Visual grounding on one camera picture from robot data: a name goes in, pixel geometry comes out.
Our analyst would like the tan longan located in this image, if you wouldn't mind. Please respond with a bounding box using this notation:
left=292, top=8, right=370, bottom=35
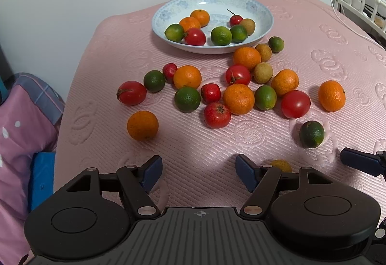
left=270, top=159, right=293, bottom=173
left=255, top=44, right=273, bottom=62
left=253, top=62, right=274, bottom=84
left=240, top=18, right=256, bottom=36

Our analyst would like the green lime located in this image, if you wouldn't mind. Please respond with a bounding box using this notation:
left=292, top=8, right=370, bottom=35
left=230, top=25, right=248, bottom=43
left=299, top=121, right=325, bottom=149
left=210, top=26, right=233, bottom=46
left=268, top=36, right=285, bottom=53
left=143, top=70, right=166, bottom=93
left=164, top=23, right=185, bottom=42
left=255, top=85, right=277, bottom=111
left=174, top=87, right=201, bottom=113

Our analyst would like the black teal-edged object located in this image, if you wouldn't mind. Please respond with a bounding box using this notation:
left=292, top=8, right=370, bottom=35
left=0, top=76, right=8, bottom=103

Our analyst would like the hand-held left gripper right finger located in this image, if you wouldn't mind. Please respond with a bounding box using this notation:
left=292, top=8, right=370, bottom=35
left=235, top=154, right=341, bottom=219

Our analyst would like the orange tangerine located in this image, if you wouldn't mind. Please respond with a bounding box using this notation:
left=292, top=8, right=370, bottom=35
left=127, top=111, right=159, bottom=141
left=173, top=65, right=202, bottom=90
left=179, top=17, right=201, bottom=32
left=271, top=69, right=300, bottom=97
left=233, top=47, right=262, bottom=71
left=318, top=81, right=346, bottom=112
left=222, top=83, right=255, bottom=116
left=190, top=9, right=210, bottom=27

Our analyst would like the pink plaid bedding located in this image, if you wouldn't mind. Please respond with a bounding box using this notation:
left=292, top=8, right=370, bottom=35
left=0, top=72, right=65, bottom=265

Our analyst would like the red cherry tomato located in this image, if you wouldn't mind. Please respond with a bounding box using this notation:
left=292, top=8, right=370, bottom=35
left=225, top=65, right=252, bottom=86
left=117, top=81, right=147, bottom=106
left=184, top=28, right=207, bottom=46
left=281, top=90, right=311, bottom=119

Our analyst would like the blue box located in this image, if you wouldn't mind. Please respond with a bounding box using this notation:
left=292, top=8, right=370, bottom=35
left=28, top=152, right=56, bottom=213

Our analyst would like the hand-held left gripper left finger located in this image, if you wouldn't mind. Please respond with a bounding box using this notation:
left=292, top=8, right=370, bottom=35
left=54, top=156, right=163, bottom=219

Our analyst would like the blue patterned white plate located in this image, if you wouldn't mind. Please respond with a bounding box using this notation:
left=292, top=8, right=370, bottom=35
left=151, top=0, right=274, bottom=54

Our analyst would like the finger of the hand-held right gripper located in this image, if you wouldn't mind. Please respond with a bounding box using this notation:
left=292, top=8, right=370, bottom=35
left=369, top=217, right=386, bottom=256
left=341, top=147, right=386, bottom=177

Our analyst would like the white cable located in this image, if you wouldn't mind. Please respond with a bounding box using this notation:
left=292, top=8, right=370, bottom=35
left=312, top=0, right=386, bottom=50

